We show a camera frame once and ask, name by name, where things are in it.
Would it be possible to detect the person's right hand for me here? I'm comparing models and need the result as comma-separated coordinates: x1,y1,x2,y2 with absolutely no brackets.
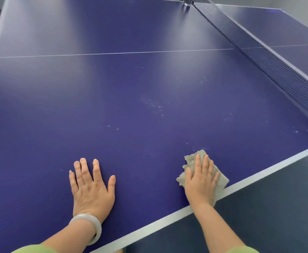
184,154,221,212

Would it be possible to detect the person's left hand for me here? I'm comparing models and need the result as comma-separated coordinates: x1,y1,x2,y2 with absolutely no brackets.
69,158,116,224

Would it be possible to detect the grey cleaning cloth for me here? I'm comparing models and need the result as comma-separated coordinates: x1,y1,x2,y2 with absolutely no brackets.
176,149,230,207

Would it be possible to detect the green right sleeve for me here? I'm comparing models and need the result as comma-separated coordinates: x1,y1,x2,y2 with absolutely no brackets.
227,246,260,253

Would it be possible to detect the blue table tennis table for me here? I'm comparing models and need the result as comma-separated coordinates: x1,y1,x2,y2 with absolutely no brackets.
0,0,308,253

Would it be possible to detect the white jade bracelet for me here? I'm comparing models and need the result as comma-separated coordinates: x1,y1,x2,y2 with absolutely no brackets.
68,213,102,246

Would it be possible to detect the person's right forearm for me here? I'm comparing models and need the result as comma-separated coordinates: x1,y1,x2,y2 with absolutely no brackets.
193,204,247,253

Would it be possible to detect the person's left forearm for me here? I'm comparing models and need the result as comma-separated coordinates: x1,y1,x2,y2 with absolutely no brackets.
41,221,96,253

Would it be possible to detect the dark table tennis net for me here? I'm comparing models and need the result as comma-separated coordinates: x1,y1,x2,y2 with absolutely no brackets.
192,0,308,127

